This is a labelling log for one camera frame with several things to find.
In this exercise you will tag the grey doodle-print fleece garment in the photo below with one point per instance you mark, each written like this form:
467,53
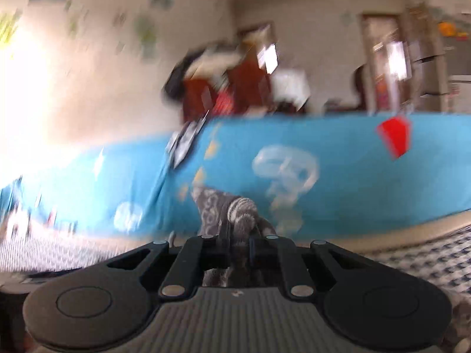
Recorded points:
239,213

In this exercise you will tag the brown wooden chair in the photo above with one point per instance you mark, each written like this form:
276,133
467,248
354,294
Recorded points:
198,99
250,84

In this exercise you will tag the wooden window frame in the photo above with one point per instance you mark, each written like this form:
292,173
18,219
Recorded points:
270,44

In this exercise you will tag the refrigerator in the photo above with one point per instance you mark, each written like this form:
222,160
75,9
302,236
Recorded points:
441,62

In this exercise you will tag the group of wall stickers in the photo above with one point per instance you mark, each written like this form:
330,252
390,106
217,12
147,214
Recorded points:
147,33

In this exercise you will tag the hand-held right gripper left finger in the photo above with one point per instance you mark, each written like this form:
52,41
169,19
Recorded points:
187,261

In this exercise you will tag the white hanging cloth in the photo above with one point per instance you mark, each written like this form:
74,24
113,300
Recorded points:
290,84

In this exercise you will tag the wooden door frame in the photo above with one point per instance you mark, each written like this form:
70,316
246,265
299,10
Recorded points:
368,62

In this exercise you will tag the blue printed bed sheet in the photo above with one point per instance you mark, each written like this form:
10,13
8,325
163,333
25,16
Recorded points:
349,184

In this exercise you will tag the red floral cloth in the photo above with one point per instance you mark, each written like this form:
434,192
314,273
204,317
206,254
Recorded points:
224,104

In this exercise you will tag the houndstooth mattress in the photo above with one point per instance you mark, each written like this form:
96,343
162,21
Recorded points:
423,261

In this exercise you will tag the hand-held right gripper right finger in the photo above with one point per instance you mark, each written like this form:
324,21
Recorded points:
287,261

